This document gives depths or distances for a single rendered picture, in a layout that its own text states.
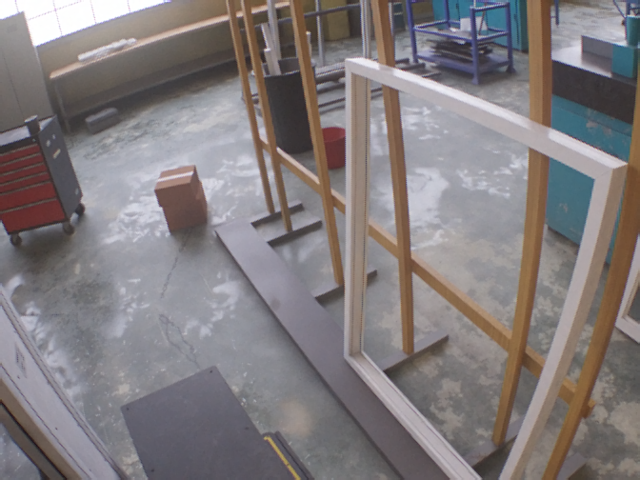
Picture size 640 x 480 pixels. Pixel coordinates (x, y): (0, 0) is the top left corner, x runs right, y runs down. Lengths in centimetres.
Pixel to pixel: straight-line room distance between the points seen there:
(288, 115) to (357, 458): 315
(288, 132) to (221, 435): 360
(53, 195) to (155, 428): 318
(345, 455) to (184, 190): 235
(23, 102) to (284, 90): 461
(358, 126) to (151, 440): 132
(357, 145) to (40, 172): 298
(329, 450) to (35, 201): 323
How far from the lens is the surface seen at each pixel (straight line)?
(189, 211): 400
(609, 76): 280
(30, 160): 440
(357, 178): 208
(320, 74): 642
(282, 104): 459
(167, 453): 146
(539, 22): 128
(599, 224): 120
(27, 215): 467
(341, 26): 918
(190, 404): 155
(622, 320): 290
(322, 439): 240
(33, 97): 800
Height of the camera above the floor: 197
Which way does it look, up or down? 32 degrees down
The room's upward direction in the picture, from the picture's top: 10 degrees counter-clockwise
